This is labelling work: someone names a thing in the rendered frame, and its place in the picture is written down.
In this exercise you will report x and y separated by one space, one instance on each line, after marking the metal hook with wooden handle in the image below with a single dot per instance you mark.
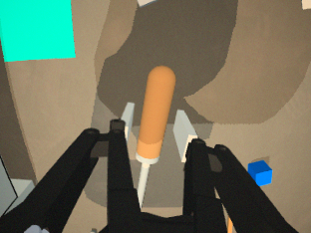
158 97

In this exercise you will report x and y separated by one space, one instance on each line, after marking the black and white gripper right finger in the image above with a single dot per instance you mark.
247 206

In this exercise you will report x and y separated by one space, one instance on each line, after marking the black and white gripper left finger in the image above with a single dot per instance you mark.
49 205

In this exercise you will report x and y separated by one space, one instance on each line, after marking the blue cube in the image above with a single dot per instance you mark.
260 171

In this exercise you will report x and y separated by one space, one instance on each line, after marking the orange thin stick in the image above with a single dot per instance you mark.
229 225

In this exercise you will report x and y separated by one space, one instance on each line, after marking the teal flat square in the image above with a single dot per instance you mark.
36 29

